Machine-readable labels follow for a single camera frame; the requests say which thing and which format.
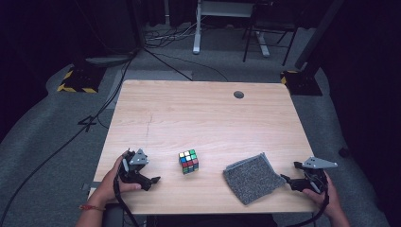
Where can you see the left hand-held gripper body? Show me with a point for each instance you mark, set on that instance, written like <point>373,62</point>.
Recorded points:
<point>138,159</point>

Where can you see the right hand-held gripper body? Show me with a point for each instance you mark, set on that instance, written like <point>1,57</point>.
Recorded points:
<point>315,163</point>

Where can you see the grey fluffy cloth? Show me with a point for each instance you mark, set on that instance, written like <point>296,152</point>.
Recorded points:
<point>252,179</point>

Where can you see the multicoloured puzzle cube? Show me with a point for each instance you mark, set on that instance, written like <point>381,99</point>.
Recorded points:
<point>188,162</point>

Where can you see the person's left hand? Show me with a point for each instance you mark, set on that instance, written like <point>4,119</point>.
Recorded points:
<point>108,186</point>

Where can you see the person's right hand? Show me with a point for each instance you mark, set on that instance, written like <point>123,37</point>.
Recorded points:
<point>329,201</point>

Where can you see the small black floor object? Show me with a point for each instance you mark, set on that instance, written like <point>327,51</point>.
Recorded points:
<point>344,152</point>

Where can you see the grey tape strip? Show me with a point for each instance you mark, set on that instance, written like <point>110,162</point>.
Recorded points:
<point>85,186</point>

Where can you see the person's black clothing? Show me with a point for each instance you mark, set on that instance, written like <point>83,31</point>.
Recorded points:
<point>205,221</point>

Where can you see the black yellow striped stand base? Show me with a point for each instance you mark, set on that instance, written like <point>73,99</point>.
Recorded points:
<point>82,80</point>
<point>302,83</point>

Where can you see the grey round table grommet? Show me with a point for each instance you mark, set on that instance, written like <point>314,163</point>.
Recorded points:
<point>238,94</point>

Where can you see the grey flat stand foot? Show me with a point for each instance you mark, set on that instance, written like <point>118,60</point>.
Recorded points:
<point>107,60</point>

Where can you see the black metal chair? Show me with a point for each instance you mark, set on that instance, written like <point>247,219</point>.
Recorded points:
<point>274,19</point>

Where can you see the grey slanted metal post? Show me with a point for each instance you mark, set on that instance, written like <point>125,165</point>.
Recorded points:
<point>318,31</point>

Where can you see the white desk frame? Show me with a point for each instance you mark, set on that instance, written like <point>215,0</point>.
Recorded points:
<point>197,38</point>

